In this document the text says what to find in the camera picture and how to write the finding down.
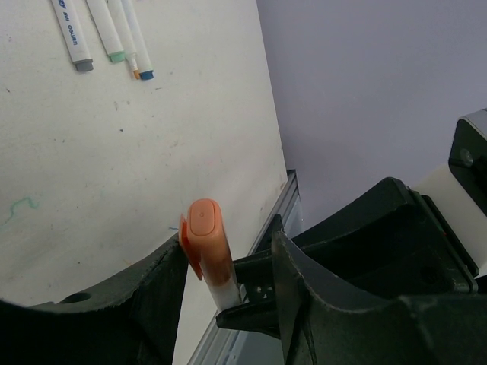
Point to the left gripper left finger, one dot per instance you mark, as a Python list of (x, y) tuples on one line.
[(130, 318)]

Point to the blue pen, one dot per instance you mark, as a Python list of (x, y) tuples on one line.
[(145, 68)]

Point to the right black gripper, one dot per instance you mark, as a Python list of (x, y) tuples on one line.
[(390, 242)]

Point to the orange pen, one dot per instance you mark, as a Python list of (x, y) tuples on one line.
[(122, 27)]

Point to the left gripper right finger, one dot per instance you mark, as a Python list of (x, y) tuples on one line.
[(324, 319)]

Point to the green capped pen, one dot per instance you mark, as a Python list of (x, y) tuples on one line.
[(106, 30)]

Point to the grey capped pen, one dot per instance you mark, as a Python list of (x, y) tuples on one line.
[(72, 32)]

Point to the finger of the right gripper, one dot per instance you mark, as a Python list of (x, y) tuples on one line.
[(258, 311)]

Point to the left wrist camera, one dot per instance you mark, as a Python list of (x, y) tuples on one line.
[(458, 188)]

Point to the orange highlighter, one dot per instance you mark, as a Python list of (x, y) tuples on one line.
[(203, 239)]

